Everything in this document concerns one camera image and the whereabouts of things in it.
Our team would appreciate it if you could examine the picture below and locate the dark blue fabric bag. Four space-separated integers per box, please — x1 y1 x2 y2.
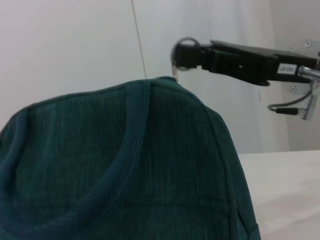
0 36 262 240

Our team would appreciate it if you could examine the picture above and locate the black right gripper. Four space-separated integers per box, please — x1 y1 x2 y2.
174 39 318 87

